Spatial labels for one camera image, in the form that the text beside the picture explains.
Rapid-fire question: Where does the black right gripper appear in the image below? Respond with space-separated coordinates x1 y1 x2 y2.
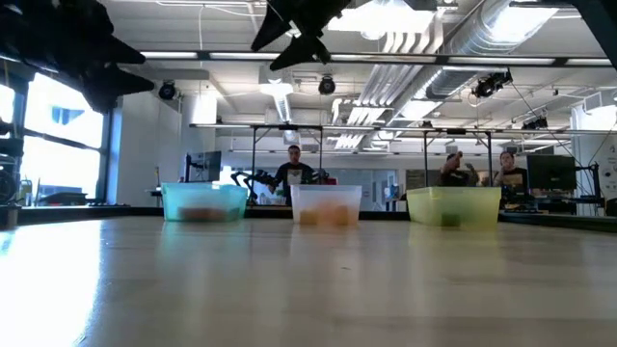
250 0 354 72

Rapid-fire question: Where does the black background equipment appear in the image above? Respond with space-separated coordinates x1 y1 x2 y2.
0 120 24 230

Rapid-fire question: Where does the black round camera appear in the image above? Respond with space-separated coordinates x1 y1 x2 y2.
317 74 337 96
157 79 177 101

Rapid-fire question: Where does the clear white plastic bin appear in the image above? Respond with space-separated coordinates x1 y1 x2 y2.
289 184 363 227

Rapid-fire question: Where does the yellow-green translucent plastic bin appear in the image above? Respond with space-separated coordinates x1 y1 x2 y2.
406 186 502 228

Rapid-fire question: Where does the person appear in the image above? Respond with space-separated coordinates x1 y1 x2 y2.
437 150 478 188
494 150 529 189
273 144 317 206

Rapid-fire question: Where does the black flat background device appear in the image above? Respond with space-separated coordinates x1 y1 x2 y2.
37 191 101 206

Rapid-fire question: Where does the black overhead light bar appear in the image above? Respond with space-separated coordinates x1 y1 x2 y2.
139 49 617 67

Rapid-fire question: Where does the black hanging camera mount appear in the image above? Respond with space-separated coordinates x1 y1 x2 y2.
520 115 550 131
470 69 515 100

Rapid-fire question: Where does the teal translucent plastic bin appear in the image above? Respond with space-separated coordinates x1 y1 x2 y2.
161 181 250 224

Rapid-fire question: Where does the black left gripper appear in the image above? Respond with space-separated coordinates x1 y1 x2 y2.
18 0 156 116

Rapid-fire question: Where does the black computer monitor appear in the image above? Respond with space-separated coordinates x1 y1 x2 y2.
184 150 223 183
525 153 577 192

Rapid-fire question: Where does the red toy brick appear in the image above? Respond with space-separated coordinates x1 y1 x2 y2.
178 206 241 224

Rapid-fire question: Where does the silver ventilation duct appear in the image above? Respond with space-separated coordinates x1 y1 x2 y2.
423 0 563 102

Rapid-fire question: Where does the black metal stand frame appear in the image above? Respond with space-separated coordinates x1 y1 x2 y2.
421 127 494 188
250 123 325 187

